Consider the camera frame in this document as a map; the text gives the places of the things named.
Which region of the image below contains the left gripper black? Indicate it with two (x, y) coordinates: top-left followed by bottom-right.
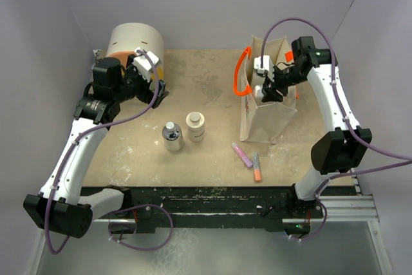
(113, 55), (167, 108)

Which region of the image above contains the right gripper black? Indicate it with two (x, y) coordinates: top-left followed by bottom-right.
(261, 65), (308, 102)

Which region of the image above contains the white bottle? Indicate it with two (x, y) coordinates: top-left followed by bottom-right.
(253, 85), (264, 104)

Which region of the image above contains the canvas bag with orange handles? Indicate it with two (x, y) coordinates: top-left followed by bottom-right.
(233, 36), (297, 144)

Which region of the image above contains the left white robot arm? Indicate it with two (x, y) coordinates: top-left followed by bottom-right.
(23, 57), (288, 238)

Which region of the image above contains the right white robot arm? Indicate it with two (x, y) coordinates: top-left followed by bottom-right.
(270, 37), (372, 218)

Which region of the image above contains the silver bottle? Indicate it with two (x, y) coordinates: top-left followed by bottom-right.
(162, 122), (183, 151)

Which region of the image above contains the cream bottle with round cap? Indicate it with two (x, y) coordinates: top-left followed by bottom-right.
(185, 111), (205, 142)

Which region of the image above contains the beige and orange cylinder box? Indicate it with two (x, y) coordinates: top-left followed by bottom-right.
(106, 23), (165, 79)

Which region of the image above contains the pink tube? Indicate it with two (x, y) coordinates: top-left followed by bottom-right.
(231, 142), (253, 168)

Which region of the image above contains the orange tube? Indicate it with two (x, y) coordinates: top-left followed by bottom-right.
(252, 153), (262, 182)

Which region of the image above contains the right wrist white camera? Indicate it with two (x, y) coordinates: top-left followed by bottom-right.
(253, 55), (274, 81)

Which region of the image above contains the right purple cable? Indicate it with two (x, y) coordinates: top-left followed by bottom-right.
(260, 17), (412, 242)

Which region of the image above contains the purple cable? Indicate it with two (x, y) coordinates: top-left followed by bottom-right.
(44, 48), (174, 253)
(260, 17), (412, 242)

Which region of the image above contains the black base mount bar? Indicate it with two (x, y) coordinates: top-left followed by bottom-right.
(103, 186), (323, 233)

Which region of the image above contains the aluminium frame rail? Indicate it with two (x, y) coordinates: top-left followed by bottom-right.
(89, 50), (379, 223)

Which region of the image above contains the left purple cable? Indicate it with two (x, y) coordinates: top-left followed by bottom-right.
(44, 48), (174, 253)

